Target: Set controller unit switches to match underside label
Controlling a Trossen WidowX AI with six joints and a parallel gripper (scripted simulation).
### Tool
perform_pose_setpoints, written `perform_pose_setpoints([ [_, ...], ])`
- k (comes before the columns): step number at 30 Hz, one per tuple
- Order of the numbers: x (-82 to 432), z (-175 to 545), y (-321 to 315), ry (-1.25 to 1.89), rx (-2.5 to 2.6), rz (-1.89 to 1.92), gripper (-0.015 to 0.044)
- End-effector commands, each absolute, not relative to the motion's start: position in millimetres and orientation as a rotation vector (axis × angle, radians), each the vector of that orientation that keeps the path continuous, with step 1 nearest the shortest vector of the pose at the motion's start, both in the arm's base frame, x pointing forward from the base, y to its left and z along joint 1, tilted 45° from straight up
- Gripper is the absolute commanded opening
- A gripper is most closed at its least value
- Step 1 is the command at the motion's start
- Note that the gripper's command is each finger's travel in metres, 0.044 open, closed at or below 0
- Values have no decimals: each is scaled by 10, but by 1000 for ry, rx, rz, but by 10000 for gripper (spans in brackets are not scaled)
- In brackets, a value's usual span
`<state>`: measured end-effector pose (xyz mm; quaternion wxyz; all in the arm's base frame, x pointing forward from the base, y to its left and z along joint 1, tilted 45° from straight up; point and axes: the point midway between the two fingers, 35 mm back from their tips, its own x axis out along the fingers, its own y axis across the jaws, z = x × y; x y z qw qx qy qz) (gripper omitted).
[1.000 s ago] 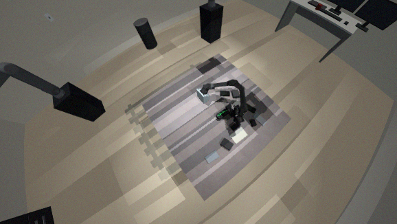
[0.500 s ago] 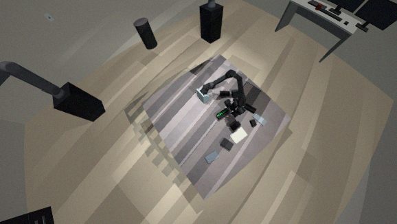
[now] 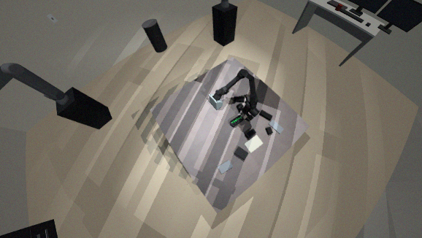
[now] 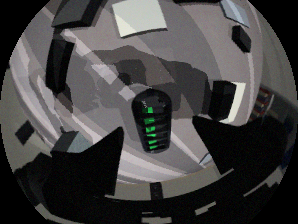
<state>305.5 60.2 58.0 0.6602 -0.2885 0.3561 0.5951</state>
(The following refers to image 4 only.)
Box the white flat panel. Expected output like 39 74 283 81
221 81 246 124

